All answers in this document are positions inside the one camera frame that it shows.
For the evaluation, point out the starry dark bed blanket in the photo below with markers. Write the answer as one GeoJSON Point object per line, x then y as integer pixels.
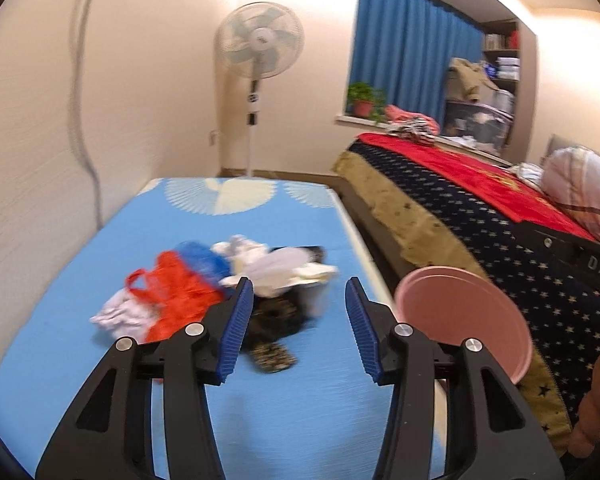
{"type": "Point", "coordinates": [566, 347]}

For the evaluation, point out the orange-red plastic bag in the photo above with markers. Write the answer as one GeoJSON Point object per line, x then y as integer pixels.
{"type": "Point", "coordinates": [178, 295]}

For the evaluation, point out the black patterned cloth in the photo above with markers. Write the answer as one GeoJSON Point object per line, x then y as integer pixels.
{"type": "Point", "coordinates": [274, 319]}

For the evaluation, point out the blue plastic bag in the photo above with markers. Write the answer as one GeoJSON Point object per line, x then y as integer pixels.
{"type": "Point", "coordinates": [202, 260]}

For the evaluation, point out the pink cloth on sill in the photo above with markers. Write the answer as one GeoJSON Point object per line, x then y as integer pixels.
{"type": "Point", "coordinates": [398, 116]}

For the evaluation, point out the beige jacket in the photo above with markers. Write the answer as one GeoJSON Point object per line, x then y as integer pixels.
{"type": "Point", "coordinates": [468, 82]}

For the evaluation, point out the potted green plant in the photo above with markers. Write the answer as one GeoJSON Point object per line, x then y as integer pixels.
{"type": "Point", "coordinates": [366, 102]}

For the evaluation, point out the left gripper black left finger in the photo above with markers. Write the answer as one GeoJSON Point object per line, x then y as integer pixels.
{"type": "Point", "coordinates": [106, 431]}

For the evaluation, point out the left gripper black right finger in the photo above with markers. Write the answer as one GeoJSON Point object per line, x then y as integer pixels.
{"type": "Point", "coordinates": [491, 431]}

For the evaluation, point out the wooden bookshelf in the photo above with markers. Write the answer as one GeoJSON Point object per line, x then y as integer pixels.
{"type": "Point", "coordinates": [501, 52]}

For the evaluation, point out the white crumpled tissue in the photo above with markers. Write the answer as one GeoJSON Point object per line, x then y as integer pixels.
{"type": "Point", "coordinates": [273, 271]}

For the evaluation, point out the blue curtain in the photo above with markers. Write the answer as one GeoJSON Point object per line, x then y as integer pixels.
{"type": "Point", "coordinates": [403, 49]}

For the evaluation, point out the plaid pillow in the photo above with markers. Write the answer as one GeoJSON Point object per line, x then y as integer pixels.
{"type": "Point", "coordinates": [571, 179]}

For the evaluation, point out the clear storage box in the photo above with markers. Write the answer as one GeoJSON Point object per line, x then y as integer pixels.
{"type": "Point", "coordinates": [488, 126]}

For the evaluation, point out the white paper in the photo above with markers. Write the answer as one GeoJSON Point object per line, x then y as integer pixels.
{"type": "Point", "coordinates": [123, 315]}

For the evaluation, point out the zebra patterned cloth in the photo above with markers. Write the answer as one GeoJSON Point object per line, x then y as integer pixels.
{"type": "Point", "coordinates": [416, 130]}

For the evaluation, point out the red bed blanket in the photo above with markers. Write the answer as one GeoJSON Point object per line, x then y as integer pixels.
{"type": "Point", "coordinates": [446, 208]}

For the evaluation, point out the white standing fan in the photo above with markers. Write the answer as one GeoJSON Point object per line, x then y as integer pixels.
{"type": "Point", "coordinates": [258, 41]}

